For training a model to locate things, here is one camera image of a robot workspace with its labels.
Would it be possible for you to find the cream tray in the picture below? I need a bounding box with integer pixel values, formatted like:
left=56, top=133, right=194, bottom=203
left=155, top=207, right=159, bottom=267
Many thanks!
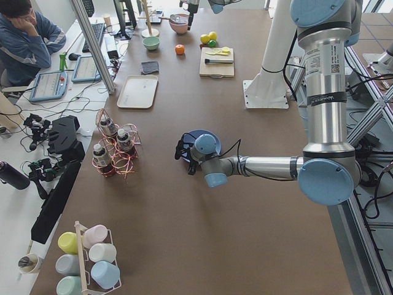
left=117, top=75, right=158, bottom=109

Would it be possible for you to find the yellow plastic knife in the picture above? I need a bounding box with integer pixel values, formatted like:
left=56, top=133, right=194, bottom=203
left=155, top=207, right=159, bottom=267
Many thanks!
left=206, top=47, right=231, bottom=56

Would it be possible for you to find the wooden cup tree stand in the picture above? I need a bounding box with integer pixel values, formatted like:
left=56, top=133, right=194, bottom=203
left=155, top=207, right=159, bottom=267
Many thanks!
left=138, top=0, right=160, bottom=38

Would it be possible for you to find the wooden cutting board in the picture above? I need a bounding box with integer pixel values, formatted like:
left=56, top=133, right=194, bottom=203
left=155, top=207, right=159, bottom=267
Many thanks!
left=199, top=47, right=235, bottom=78

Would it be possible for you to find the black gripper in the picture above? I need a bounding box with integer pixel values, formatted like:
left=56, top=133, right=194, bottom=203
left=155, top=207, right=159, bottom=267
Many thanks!
left=187, top=4, right=198, bottom=31
left=174, top=133, right=197, bottom=175

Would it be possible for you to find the blue plate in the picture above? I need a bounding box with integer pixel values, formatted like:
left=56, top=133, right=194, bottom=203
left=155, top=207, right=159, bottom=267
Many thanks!
left=184, top=129, right=221, bottom=155

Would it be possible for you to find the orange fruit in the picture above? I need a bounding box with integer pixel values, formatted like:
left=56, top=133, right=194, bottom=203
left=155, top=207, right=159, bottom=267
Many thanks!
left=174, top=44, right=185, bottom=55

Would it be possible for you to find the seated person blue jacket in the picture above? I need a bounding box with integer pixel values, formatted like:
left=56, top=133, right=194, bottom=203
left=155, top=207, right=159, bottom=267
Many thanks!
left=1, top=1, right=66, bottom=87

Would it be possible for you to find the green bowl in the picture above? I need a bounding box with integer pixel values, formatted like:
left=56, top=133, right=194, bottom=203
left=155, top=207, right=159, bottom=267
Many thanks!
left=142, top=36, right=160, bottom=50

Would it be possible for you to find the grey cup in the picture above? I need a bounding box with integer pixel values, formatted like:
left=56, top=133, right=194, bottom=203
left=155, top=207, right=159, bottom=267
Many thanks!
left=55, top=254, right=80, bottom=276

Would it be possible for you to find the white cup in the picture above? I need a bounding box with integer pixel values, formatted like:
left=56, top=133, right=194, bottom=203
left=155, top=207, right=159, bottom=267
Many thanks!
left=88, top=243, right=117, bottom=263

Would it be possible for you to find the black water bottle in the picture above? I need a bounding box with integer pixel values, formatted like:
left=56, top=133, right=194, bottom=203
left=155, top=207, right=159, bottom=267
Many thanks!
left=1, top=161, right=30, bottom=190

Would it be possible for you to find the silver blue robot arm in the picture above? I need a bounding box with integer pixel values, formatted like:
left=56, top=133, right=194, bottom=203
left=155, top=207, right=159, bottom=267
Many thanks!
left=179, top=0, right=241, bottom=31
left=174, top=1, right=362, bottom=206

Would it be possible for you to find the black monitor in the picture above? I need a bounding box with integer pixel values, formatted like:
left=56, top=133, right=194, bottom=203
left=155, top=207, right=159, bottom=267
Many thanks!
left=113, top=0, right=137, bottom=41

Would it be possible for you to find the blue teach pendant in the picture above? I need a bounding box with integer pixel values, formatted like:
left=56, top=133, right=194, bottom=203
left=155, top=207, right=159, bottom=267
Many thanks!
left=29, top=71, right=68, bottom=102
left=71, top=56, right=101, bottom=84

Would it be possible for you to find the aluminium frame post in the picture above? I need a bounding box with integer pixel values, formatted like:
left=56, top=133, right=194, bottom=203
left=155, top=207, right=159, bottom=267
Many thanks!
left=70, top=0, right=115, bottom=95

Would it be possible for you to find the green lime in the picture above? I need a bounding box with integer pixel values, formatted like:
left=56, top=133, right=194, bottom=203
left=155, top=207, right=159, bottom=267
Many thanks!
left=207, top=40, right=217, bottom=48

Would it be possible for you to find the yellow lemon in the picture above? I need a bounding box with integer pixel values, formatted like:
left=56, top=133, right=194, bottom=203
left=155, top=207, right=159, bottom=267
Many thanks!
left=200, top=34, right=210, bottom=44
left=208, top=31, right=217, bottom=41

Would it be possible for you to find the pink bowl with ice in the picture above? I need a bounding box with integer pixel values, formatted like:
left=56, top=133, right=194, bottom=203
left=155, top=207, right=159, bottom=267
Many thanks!
left=169, top=14, right=189, bottom=34

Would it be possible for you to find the green cup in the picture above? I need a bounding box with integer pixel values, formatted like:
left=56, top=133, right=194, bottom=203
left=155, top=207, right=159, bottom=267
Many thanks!
left=56, top=276, right=82, bottom=295

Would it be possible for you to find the black keyboard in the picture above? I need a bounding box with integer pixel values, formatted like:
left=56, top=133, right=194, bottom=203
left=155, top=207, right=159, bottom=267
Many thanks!
left=82, top=22, right=106, bottom=53

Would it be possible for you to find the blue cup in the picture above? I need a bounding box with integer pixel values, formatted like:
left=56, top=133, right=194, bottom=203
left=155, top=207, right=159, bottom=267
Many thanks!
left=90, top=261, right=120, bottom=289

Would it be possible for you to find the yellow cup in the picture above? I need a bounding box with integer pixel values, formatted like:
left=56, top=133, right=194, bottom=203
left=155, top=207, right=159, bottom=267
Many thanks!
left=58, top=232, right=78, bottom=254

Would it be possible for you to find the pink cup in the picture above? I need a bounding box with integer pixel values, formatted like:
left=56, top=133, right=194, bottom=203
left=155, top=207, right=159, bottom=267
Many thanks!
left=82, top=224, right=107, bottom=248

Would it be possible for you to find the copper wire bottle rack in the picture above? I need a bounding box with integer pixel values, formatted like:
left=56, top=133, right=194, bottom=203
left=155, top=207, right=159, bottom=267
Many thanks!
left=92, top=109, right=141, bottom=178

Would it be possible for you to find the metal ice scoop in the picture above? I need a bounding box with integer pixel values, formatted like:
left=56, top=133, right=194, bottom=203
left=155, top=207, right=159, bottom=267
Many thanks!
left=160, top=14, right=188, bottom=25

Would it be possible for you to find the computer mouse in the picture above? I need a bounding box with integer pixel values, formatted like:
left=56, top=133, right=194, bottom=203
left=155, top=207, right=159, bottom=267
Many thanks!
left=68, top=53, right=81, bottom=61

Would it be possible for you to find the steel knife sharpener rod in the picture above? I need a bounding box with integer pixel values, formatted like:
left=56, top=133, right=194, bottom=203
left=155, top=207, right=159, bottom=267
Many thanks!
left=204, top=58, right=234, bottom=65

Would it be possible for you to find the grey cloth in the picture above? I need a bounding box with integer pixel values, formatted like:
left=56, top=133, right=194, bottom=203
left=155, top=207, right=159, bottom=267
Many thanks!
left=141, top=61, right=159, bottom=74

